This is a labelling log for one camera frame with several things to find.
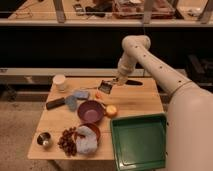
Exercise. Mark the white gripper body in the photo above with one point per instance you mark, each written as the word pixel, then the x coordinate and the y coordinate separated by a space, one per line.
pixel 121 79

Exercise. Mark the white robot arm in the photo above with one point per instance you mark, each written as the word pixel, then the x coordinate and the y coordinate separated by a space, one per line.
pixel 189 137

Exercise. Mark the white cylindrical cup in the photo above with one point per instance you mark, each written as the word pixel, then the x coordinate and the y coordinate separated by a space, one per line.
pixel 60 82

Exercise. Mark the small metal cup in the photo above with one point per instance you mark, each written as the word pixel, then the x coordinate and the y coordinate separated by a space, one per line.
pixel 44 140

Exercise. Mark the orange carrot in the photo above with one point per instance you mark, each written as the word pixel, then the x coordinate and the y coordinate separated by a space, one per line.
pixel 98 95

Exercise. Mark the yellow orange fruit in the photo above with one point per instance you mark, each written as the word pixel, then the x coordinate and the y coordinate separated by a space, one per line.
pixel 111 111

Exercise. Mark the blue sponge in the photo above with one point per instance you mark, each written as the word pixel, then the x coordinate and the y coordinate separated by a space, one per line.
pixel 81 95

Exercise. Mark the purple plastic bowl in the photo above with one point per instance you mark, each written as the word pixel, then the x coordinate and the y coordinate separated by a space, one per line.
pixel 90 111

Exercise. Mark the dark red bowl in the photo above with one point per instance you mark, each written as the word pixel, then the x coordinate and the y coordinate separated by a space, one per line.
pixel 91 126

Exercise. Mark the wooden table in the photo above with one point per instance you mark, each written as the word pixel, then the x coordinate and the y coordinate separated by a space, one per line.
pixel 129 100

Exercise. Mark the green plastic tray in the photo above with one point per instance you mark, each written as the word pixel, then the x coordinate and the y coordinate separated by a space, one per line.
pixel 139 142

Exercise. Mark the light blue cloth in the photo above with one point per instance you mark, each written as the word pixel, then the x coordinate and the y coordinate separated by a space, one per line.
pixel 88 144

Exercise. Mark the bunch of dark grapes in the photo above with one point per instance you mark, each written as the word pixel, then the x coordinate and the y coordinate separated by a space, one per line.
pixel 67 143

